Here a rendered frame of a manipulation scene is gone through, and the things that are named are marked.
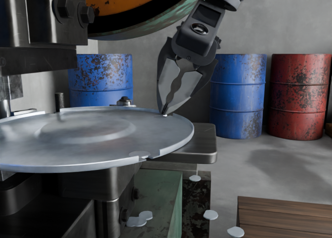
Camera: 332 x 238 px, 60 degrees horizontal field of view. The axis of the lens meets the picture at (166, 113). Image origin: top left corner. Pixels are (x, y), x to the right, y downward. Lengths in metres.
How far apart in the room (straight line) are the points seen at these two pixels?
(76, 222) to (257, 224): 0.75
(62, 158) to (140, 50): 3.49
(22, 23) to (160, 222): 0.31
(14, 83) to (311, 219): 0.96
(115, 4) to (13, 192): 0.50
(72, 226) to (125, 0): 0.53
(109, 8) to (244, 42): 3.04
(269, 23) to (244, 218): 2.96
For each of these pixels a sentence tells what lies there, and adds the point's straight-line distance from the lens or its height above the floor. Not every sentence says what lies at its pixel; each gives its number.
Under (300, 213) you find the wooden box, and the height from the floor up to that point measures 0.35.
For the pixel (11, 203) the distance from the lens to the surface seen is 0.38.
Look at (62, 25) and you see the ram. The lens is 0.38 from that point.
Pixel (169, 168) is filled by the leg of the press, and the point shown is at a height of 0.64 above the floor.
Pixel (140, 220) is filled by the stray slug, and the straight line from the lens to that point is 0.44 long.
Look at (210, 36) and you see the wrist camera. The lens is 0.39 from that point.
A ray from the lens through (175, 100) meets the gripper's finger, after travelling 0.47.
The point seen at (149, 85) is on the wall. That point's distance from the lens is 3.76.
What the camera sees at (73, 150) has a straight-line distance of 0.32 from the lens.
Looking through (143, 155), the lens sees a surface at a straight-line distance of 0.30.
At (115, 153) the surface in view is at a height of 0.78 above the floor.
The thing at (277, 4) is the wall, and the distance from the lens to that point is 3.78.
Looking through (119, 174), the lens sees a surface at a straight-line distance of 0.38.
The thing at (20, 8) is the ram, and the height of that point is 0.93.
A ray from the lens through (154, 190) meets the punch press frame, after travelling 0.53.
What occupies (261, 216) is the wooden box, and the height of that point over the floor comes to 0.35.
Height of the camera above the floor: 0.88
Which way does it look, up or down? 12 degrees down
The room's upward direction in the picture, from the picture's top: straight up
